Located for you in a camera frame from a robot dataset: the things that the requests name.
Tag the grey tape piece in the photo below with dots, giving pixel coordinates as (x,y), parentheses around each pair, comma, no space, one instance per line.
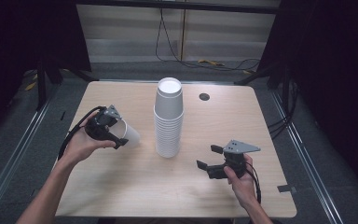
(286,188)

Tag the person's right hand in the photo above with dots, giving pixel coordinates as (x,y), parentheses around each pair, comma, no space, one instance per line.
(244,188)

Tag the dark curtain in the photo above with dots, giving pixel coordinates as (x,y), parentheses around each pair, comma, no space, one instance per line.
(28,34)
(329,77)

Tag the stack of white cups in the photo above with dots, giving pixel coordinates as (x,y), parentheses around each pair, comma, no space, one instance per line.
(167,130)

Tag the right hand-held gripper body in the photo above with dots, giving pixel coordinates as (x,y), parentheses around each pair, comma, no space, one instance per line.
(234,160)

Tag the person's left hand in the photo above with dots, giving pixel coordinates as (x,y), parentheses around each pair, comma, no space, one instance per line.
(79,144)

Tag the round dark table grommet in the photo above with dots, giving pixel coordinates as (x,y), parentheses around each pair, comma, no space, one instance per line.
(204,96)

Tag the black metal stand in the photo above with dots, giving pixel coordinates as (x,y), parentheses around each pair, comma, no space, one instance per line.
(41,87)

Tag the white paper cup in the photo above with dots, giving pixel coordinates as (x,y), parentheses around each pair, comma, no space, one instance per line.
(132,135)

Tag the yellow floor tape strip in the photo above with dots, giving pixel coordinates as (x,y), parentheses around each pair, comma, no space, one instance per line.
(30,86)
(211,62)

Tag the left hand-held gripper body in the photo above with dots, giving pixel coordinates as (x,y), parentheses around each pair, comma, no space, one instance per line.
(101,129)

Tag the metal floor rail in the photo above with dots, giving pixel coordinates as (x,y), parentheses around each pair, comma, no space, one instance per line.
(15,152)
(304,149)

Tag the black overhead bar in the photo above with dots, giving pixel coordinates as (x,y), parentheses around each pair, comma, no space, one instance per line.
(180,5)

